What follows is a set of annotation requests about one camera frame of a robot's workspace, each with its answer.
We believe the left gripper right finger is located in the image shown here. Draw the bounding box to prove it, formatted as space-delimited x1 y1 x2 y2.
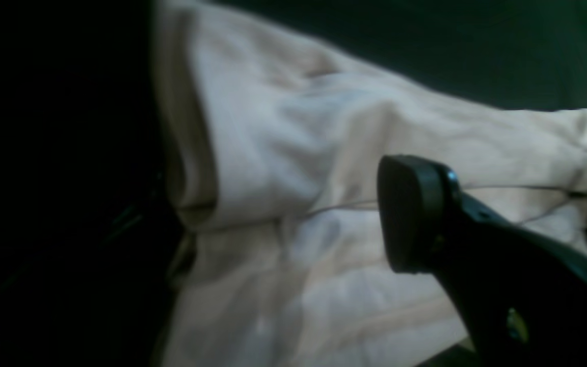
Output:
377 155 587 366

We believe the pink T-shirt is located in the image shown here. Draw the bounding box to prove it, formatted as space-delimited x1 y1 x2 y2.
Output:
154 1 587 366

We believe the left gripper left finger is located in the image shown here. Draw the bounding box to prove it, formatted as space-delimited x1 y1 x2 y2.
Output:
0 173 183 366

